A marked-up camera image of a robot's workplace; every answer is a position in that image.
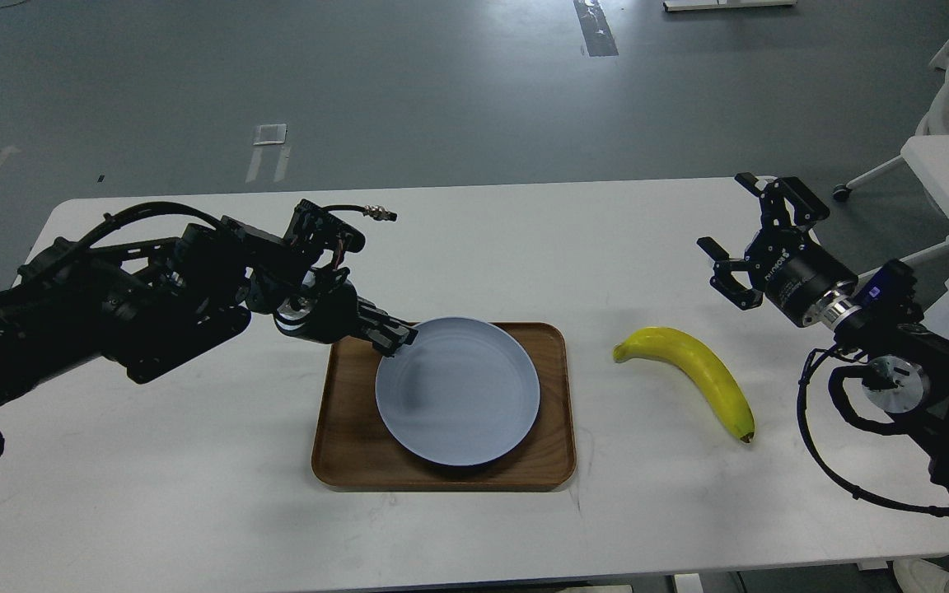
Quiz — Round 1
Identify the yellow banana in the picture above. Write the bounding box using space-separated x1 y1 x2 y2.
611 326 756 444

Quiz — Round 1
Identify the brown wooden tray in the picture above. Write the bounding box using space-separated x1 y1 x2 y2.
311 322 577 493

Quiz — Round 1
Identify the white shoe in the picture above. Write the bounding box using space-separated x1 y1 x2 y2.
892 558 949 592

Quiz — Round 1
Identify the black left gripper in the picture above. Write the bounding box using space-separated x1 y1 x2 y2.
273 280 418 357

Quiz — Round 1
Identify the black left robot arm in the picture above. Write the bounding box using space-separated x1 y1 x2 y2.
0 199 418 458

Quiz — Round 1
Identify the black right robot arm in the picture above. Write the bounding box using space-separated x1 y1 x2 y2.
698 172 949 517

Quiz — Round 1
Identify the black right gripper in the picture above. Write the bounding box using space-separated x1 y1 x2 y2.
697 173 858 327

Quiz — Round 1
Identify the white board on floor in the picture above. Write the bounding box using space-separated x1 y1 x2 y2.
661 0 798 12

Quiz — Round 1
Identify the light blue round plate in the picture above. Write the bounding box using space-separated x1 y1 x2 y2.
374 316 541 468

